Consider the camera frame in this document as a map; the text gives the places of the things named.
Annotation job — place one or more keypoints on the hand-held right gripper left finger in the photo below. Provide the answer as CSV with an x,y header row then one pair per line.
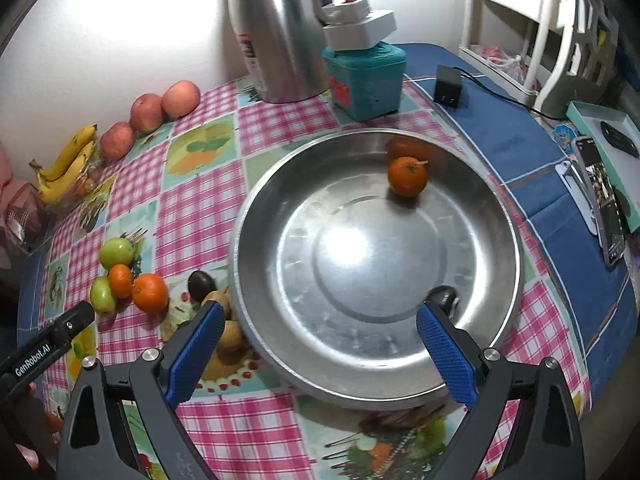
x,y
197,345

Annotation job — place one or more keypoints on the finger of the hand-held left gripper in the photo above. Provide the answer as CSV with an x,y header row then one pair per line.
x,y
75,320

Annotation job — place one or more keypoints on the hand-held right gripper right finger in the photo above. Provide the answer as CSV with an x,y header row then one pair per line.
x,y
447,355

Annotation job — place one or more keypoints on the green mango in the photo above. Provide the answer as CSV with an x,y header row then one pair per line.
x,y
101,296

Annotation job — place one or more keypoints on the large brown fruit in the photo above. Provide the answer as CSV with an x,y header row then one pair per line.
x,y
232,335

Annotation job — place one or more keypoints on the small brown fruit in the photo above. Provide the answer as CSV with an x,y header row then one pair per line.
x,y
217,295

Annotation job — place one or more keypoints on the small orange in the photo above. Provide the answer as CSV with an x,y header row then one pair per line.
x,y
121,281

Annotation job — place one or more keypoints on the large orange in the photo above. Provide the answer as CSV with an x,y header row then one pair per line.
x,y
150,292

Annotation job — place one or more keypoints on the round steel basin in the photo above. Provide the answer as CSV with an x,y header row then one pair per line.
x,y
360,270

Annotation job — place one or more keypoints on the round green fruit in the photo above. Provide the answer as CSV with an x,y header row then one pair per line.
x,y
116,254

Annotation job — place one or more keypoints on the banana bunch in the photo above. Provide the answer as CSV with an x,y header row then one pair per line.
x,y
65,165

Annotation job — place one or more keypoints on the orange with stem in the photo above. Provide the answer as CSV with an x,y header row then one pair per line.
x,y
407,177

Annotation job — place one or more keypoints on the red apple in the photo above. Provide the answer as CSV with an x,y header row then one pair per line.
x,y
117,141
181,99
147,112

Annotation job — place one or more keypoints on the white phone stand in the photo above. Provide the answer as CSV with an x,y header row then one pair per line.
x,y
575,180

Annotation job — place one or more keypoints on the smartphone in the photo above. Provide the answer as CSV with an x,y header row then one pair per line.
x,y
602,195

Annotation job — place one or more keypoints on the blue quilted cloth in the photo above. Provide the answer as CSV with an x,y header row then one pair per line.
x,y
500,130

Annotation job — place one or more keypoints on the round printed tin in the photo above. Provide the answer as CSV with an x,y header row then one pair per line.
x,y
565,135

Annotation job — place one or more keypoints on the black power adapter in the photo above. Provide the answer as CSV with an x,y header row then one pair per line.
x,y
447,85

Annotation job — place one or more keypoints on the black remote control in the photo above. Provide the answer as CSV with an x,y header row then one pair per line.
x,y
620,137

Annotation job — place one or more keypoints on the teal cardboard tray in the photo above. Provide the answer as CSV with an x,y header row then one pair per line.
x,y
590,115

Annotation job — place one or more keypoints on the teal storage box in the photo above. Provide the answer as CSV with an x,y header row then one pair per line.
x,y
367,85

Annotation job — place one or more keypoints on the plastic bag with red contents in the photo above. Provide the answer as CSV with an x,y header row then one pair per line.
x,y
500,60

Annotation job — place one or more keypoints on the steel thermos jug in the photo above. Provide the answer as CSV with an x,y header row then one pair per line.
x,y
280,35

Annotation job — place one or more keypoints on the white adapter block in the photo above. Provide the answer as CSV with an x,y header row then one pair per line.
x,y
360,30

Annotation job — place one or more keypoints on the white shelf rack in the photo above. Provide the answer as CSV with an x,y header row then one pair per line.
x,y
505,0

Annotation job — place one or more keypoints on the white socket with red switch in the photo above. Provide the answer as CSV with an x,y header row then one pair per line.
x,y
345,10

